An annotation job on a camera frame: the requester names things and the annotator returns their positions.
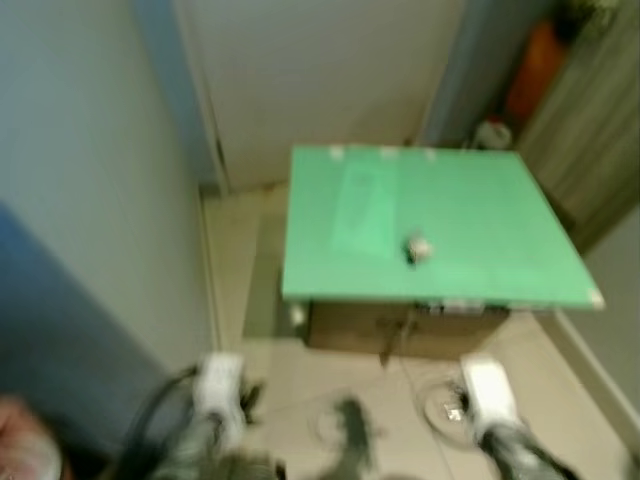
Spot orange plastic container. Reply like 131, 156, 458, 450
504, 20, 567, 127

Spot white round jar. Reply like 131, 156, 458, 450
474, 117, 514, 151

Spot green table board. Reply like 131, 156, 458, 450
281, 145, 607, 309

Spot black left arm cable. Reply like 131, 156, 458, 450
120, 365, 201, 473

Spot keys with white pompom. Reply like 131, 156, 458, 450
403, 232, 435, 266

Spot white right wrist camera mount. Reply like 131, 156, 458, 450
462, 355, 522, 432

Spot white door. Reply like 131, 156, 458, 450
172, 0, 467, 191

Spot reddish round object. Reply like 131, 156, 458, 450
0, 395, 63, 480

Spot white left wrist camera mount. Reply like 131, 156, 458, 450
195, 352, 248, 422

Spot brown wooden cabinet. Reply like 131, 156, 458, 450
515, 0, 640, 253

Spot brown cardboard box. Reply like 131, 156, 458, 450
305, 299, 512, 362

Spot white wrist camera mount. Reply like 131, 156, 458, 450
462, 355, 522, 432
195, 352, 248, 422

